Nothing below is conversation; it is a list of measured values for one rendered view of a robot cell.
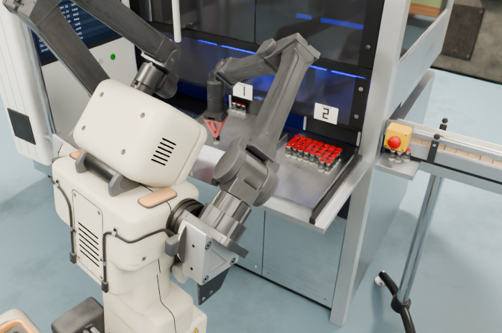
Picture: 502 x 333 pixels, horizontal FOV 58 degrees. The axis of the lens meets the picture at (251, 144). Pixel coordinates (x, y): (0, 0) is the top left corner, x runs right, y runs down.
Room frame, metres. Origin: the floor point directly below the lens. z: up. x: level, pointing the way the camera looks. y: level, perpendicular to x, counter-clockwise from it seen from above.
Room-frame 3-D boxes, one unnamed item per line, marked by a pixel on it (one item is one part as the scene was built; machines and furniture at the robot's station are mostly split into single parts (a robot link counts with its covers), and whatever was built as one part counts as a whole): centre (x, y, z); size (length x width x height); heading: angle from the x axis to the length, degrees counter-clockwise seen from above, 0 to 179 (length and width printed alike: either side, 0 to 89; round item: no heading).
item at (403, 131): (1.31, -0.49, 1.00); 0.08 x 0.07 x 0.07; 150
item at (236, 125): (1.50, 0.08, 0.90); 0.34 x 0.26 x 0.04; 150
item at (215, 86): (1.38, 0.12, 1.12); 0.07 x 0.06 x 0.07; 3
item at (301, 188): (1.23, -0.15, 0.90); 0.34 x 0.26 x 0.04; 149
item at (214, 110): (1.38, 0.12, 1.06); 0.10 x 0.07 x 0.07; 167
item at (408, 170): (1.33, -0.52, 0.87); 0.14 x 0.13 x 0.02; 150
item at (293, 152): (1.30, -0.20, 0.90); 0.18 x 0.02 x 0.05; 59
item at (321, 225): (1.35, -0.03, 0.87); 0.70 x 0.48 x 0.02; 60
